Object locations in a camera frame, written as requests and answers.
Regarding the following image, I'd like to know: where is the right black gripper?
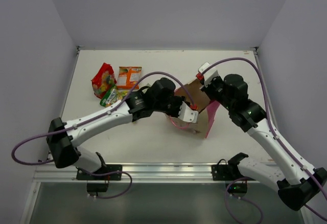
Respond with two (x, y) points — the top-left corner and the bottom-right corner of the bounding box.
(201, 75), (235, 111)

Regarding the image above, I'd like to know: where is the pink and white paper bag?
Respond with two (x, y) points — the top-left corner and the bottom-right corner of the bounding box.
(166, 79), (220, 139)

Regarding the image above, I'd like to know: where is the orange snack packet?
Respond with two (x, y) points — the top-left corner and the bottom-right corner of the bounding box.
(116, 66), (142, 89)

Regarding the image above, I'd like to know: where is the green yellow snack packet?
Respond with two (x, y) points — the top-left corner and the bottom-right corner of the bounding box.
(100, 86), (128, 107)

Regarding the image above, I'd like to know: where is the red snack packet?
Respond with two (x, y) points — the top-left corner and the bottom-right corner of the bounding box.
(91, 63), (116, 99)

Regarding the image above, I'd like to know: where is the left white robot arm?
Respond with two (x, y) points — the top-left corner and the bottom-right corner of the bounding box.
(46, 78), (186, 180)

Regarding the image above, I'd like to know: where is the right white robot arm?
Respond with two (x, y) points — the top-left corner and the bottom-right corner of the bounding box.
(197, 73), (326, 211)

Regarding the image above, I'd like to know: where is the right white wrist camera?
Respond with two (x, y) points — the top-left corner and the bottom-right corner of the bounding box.
(197, 62), (220, 86)

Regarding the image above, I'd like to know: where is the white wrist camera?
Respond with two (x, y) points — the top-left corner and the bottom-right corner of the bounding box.
(197, 62), (220, 86)
(177, 102), (199, 123)

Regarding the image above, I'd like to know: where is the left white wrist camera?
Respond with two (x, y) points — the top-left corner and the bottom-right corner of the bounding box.
(177, 102), (199, 123)

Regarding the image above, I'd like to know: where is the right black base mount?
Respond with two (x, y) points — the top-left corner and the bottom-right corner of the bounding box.
(211, 152), (254, 197)

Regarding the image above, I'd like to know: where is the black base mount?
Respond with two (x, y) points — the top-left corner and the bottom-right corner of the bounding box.
(76, 152), (129, 199)
(211, 152), (254, 197)

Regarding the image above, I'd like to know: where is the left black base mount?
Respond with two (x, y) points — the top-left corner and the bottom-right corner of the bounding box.
(76, 152), (129, 199)

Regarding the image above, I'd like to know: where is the aluminium front rail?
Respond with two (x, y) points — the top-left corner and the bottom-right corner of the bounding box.
(33, 163), (228, 184)

